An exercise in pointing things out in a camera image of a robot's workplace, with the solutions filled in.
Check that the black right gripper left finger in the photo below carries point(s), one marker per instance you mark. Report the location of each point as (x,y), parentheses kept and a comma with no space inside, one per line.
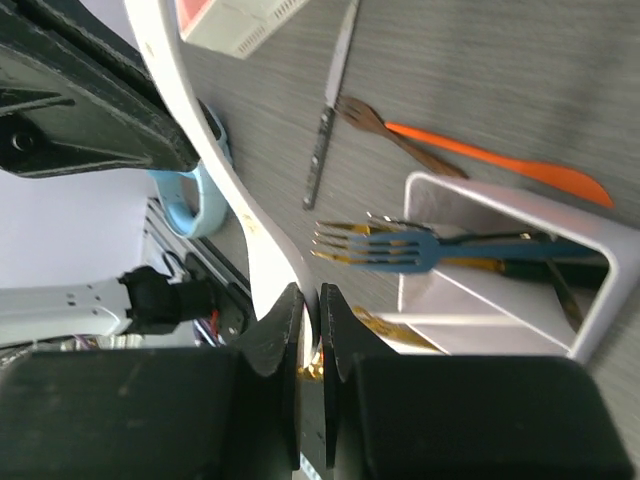
(230,412)

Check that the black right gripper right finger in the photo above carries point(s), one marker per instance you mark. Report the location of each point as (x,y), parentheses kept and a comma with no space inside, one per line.
(398,416)

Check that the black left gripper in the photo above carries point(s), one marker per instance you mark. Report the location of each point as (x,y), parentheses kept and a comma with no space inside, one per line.
(76,97)

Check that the gold metal spoon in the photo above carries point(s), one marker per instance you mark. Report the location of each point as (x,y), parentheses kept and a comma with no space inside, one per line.
(399,333)
(314,371)

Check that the grey cloth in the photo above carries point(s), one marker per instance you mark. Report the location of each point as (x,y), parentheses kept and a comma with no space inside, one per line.
(273,258)

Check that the white utensil container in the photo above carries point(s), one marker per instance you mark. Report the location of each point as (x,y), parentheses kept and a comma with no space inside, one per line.
(496,307)

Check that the orange plastic utensil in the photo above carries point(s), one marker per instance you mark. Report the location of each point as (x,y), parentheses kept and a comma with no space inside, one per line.
(566,179)

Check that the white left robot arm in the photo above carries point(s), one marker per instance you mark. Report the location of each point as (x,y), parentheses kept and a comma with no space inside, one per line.
(140,301)

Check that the pink box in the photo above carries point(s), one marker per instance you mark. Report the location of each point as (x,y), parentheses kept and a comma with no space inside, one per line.
(190,11)

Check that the blue plastic fork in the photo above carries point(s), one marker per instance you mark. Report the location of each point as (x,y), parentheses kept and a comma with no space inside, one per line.
(419,252)

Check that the light blue headphones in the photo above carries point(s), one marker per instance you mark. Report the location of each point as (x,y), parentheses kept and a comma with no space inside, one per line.
(192,205)

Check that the white desktop file organizer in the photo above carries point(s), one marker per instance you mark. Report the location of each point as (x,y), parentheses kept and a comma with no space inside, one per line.
(237,28)

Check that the silver table knife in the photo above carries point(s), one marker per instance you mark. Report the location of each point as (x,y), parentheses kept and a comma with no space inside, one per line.
(332,89)

